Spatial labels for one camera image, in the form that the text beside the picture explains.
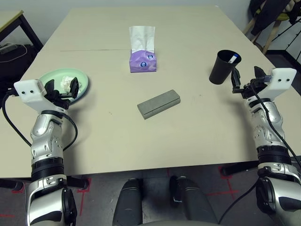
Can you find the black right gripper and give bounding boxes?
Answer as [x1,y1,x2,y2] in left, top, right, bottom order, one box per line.
[230,66,269,99]

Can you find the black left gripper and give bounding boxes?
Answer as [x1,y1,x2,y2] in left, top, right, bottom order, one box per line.
[44,77,79,109]

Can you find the white tissue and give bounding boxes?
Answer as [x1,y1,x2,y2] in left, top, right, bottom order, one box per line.
[60,74,82,91]

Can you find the light green plate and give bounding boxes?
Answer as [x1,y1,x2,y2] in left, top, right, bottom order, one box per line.
[38,68,89,104]

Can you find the grey glasses case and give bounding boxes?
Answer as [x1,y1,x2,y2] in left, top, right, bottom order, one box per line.
[137,89,181,121]

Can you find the black cup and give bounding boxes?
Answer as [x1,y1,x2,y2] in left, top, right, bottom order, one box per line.
[209,49,243,85]

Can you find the wooden stool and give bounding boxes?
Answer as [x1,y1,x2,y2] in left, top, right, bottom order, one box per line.
[243,14,283,55]

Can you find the black tripod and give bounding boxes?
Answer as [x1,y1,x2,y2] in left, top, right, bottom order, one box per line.
[272,21,301,64]

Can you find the black jacket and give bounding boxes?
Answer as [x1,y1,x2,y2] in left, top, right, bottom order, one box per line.
[249,0,301,36]

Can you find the grey power strip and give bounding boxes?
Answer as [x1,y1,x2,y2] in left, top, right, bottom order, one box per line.
[0,43,18,55]

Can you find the purple tissue pack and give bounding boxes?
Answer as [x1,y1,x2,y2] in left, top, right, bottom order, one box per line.
[128,25,158,73]

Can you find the black table foot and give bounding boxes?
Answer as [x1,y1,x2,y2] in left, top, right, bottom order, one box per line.
[222,162,259,176]

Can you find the dark grey robot left leg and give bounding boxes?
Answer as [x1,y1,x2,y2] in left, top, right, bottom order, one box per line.
[112,178,143,226]

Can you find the dark grey robot leg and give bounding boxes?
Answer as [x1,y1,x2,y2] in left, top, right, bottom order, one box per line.
[112,178,143,226]
[169,175,218,226]

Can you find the dark grey robot right leg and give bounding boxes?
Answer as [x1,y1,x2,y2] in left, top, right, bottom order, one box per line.
[169,175,218,226]

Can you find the grey robot torso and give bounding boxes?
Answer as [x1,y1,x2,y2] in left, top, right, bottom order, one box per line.
[141,220,212,226]

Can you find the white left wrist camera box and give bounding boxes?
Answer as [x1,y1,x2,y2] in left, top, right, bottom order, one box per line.
[13,79,71,111]

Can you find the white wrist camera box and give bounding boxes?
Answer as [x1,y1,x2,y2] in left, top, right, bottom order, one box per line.
[256,67,296,99]
[13,79,71,111]

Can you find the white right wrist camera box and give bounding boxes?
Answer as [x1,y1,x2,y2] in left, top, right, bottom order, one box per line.
[256,67,296,99]

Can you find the white power cable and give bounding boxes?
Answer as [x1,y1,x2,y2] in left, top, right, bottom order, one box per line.
[0,44,28,63]

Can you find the black left wrist camera cable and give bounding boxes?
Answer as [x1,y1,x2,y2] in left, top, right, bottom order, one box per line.
[1,88,78,151]

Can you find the beige side table black frame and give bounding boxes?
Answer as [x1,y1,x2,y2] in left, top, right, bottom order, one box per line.
[0,9,43,50]

